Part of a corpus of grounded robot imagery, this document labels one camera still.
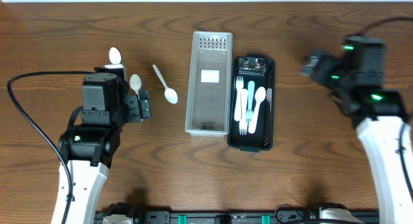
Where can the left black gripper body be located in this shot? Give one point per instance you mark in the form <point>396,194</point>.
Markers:
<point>139,106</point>

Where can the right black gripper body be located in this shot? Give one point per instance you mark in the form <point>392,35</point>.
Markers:
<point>313,66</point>

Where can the white spoon group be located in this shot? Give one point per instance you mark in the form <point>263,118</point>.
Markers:
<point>259,96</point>

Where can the white fork group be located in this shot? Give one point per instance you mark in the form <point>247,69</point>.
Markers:
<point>243,121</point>
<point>239,87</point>

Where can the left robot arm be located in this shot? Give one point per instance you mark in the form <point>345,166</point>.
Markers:
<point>91,139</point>

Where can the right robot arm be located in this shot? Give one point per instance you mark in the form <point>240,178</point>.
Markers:
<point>378,116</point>

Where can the white spoon middle left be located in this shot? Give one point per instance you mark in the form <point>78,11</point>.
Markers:
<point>135,84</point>

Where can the white spoon near clear basket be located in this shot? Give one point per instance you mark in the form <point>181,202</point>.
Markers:
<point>170,94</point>

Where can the white spoon far left top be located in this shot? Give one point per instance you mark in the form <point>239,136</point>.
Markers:
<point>115,56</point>

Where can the black plastic basket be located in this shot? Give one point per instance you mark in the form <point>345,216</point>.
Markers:
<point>262,71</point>

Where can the clear plastic basket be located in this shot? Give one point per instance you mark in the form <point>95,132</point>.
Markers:
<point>207,110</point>

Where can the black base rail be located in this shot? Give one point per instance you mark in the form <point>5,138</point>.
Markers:
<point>323,213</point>

